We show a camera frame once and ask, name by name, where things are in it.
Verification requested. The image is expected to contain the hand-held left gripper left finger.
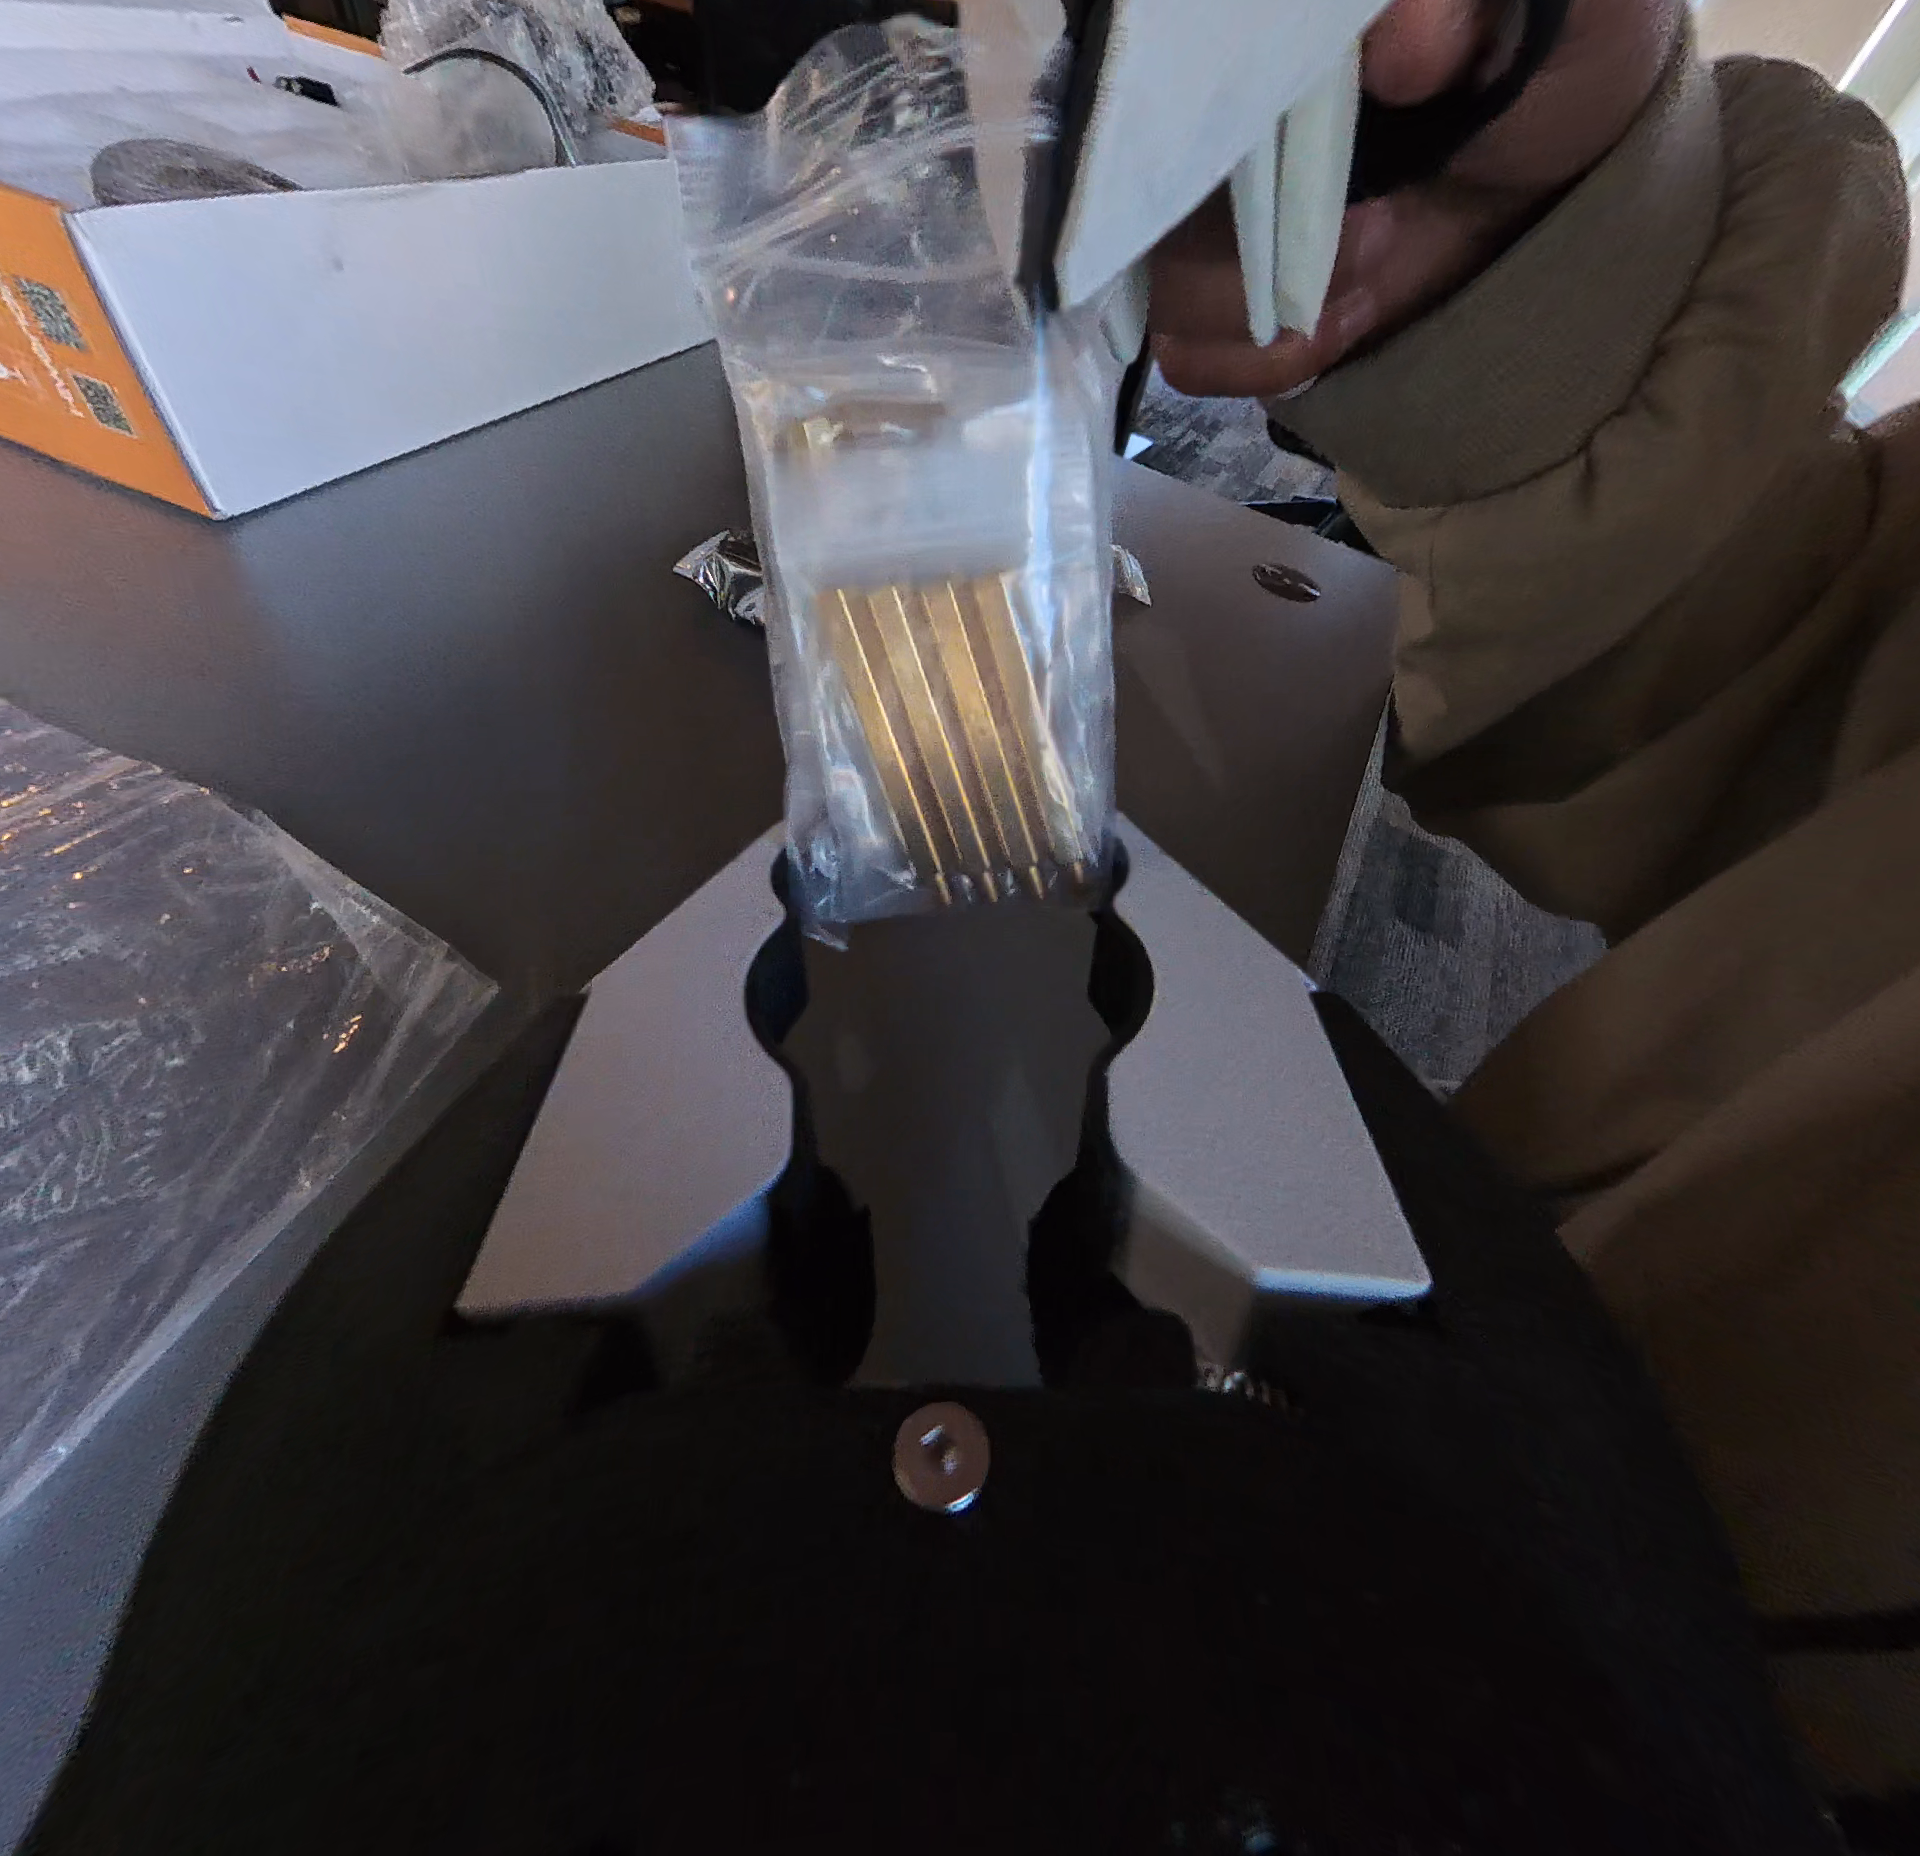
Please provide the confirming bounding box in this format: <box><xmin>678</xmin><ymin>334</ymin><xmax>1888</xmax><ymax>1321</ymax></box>
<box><xmin>453</xmin><ymin>823</ymin><xmax>876</xmax><ymax>1391</ymax></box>

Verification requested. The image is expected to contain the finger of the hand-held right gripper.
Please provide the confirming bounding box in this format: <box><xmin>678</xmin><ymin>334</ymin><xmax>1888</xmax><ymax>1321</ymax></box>
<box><xmin>1017</xmin><ymin>0</ymin><xmax>1440</xmax><ymax>317</ymax></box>
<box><xmin>1102</xmin><ymin>270</ymin><xmax>1159</xmax><ymax>443</ymax></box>

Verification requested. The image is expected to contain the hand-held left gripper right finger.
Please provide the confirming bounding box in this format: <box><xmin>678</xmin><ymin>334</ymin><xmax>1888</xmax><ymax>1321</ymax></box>
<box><xmin>1023</xmin><ymin>818</ymin><xmax>1435</xmax><ymax>1391</ymax></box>

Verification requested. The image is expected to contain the zip bag of brass standoffs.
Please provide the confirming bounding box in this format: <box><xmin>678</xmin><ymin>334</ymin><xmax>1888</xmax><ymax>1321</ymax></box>
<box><xmin>662</xmin><ymin>19</ymin><xmax>1147</xmax><ymax>948</ymax></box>

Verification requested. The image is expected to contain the clear plastic bag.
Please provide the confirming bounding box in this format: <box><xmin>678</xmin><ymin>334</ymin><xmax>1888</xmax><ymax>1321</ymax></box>
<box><xmin>0</xmin><ymin>698</ymin><xmax>500</xmax><ymax>1514</ymax></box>

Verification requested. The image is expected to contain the orange and white box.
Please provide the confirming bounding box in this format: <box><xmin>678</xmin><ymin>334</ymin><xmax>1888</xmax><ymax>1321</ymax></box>
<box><xmin>0</xmin><ymin>0</ymin><xmax>715</xmax><ymax>522</ymax></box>

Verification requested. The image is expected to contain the person's right forearm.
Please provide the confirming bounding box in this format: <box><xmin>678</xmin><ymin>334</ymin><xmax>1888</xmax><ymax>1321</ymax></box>
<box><xmin>1267</xmin><ymin>19</ymin><xmax>1920</xmax><ymax>839</ymax></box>

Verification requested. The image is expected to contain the grey desk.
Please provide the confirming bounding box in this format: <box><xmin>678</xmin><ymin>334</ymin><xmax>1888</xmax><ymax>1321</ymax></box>
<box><xmin>0</xmin><ymin>343</ymin><xmax>1403</xmax><ymax>1813</ymax></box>

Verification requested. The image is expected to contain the person's right hand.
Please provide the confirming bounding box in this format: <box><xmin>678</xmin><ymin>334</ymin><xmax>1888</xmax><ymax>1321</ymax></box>
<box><xmin>1146</xmin><ymin>0</ymin><xmax>1688</xmax><ymax>405</ymax></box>

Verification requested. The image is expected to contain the silver foil bag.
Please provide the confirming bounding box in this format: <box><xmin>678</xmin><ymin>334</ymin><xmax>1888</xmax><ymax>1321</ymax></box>
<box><xmin>668</xmin><ymin>530</ymin><xmax>1155</xmax><ymax>631</ymax></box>

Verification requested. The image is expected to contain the bubble-wrapped wheel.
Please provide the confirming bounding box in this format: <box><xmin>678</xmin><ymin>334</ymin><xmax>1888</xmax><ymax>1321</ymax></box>
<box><xmin>380</xmin><ymin>0</ymin><xmax>665</xmax><ymax>172</ymax></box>

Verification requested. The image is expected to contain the clear bagged part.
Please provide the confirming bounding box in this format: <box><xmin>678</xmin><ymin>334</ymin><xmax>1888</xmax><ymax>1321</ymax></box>
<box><xmin>91</xmin><ymin>137</ymin><xmax>306</xmax><ymax>210</ymax></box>

